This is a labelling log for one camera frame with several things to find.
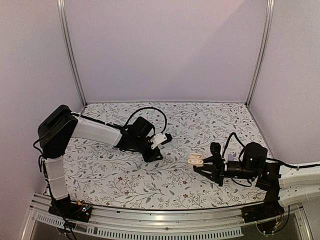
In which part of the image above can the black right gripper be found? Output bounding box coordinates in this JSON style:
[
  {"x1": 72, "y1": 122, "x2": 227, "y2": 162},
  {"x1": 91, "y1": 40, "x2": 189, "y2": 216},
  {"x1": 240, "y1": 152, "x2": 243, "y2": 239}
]
[{"x1": 194, "y1": 155, "x2": 258, "y2": 187}]

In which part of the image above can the cream earbud charging case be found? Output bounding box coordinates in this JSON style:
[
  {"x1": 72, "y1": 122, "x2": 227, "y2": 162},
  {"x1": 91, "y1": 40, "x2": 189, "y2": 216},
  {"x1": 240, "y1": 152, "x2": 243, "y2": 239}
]
[{"x1": 187, "y1": 153, "x2": 204, "y2": 167}]

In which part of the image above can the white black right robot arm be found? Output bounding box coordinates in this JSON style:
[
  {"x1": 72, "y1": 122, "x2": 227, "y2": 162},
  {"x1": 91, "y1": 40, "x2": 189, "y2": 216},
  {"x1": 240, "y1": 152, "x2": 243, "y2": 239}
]
[{"x1": 192, "y1": 142, "x2": 320, "y2": 218}]

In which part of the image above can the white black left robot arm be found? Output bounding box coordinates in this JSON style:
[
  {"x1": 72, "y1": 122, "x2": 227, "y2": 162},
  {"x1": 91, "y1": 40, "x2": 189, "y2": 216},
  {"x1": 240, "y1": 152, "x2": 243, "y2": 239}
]
[{"x1": 33, "y1": 104, "x2": 176, "y2": 217}]

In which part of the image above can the purple round case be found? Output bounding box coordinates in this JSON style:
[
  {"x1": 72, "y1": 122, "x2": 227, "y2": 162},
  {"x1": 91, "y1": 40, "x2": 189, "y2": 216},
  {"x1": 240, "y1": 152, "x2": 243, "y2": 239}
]
[{"x1": 227, "y1": 154, "x2": 235, "y2": 162}]

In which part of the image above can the floral patterned table mat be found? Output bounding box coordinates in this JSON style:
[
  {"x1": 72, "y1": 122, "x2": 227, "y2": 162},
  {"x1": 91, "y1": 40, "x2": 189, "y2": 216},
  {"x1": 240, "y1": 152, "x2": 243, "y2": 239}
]
[{"x1": 62, "y1": 102, "x2": 266, "y2": 210}]

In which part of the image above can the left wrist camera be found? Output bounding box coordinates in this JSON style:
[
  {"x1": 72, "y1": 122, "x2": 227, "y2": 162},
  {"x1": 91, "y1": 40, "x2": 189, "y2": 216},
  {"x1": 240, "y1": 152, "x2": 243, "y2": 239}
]
[{"x1": 150, "y1": 133, "x2": 173, "y2": 150}]

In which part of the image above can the right black cable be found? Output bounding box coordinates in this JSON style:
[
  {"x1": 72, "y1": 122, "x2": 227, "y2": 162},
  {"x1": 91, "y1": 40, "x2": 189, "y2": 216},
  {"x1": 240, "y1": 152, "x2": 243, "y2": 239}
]
[{"x1": 223, "y1": 132, "x2": 248, "y2": 161}]

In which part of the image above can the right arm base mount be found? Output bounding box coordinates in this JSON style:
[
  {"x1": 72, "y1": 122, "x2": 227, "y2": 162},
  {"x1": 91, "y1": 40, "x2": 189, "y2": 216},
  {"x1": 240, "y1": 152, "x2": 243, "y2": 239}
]
[{"x1": 241, "y1": 202, "x2": 285, "y2": 236}]

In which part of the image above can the front aluminium rail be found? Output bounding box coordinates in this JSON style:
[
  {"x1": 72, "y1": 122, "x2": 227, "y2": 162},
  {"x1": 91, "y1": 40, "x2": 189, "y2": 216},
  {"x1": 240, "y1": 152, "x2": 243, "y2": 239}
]
[{"x1": 21, "y1": 193, "x2": 316, "y2": 240}]

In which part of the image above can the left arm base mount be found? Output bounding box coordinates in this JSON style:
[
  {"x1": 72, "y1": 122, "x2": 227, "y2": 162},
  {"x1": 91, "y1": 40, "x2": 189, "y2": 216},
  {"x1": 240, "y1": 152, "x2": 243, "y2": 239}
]
[{"x1": 48, "y1": 199, "x2": 93, "y2": 223}]

